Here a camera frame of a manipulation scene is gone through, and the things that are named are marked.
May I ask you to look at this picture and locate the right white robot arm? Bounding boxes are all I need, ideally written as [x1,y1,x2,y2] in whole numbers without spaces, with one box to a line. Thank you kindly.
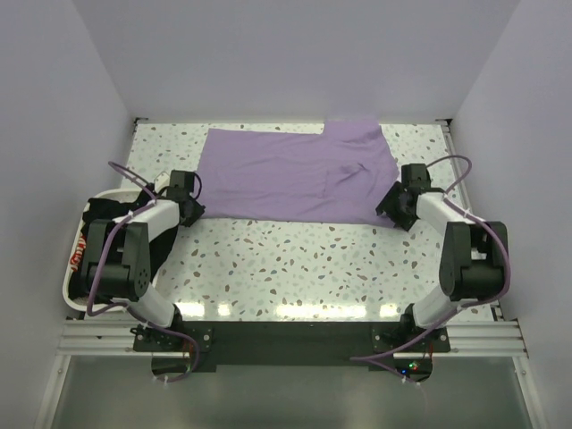
[376,164,511,352]

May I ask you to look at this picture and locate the black clothes in basket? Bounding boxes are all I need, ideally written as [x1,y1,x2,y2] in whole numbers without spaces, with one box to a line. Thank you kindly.
[63,198,180,311]

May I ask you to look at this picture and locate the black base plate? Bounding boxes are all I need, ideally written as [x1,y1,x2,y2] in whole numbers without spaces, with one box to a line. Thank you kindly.
[131,321,451,377]

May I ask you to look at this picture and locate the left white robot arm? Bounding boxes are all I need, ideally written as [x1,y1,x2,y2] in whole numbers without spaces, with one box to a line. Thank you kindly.
[71,170,206,353]

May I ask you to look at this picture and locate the aluminium rail frame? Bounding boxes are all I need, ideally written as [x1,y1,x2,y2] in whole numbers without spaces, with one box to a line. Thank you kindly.
[55,118,531,358]

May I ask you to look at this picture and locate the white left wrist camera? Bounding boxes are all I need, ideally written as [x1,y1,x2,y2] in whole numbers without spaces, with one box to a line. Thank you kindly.
[154,172,170,193]

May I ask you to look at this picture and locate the purple t-shirt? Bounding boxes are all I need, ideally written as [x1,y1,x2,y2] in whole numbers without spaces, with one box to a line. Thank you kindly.
[197,120,399,227]

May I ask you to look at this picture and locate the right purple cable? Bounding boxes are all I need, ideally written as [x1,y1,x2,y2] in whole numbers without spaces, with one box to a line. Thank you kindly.
[350,155,511,381]

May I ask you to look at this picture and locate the white laundry basket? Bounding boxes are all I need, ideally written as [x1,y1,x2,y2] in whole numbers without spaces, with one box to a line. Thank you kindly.
[61,187,144,313]

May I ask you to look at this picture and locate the purple cable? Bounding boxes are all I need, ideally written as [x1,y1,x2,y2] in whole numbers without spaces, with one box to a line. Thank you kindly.
[350,155,511,381]
[85,160,202,383]

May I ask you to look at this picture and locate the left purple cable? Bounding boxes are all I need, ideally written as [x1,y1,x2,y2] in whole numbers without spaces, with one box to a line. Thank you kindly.
[85,160,202,383]

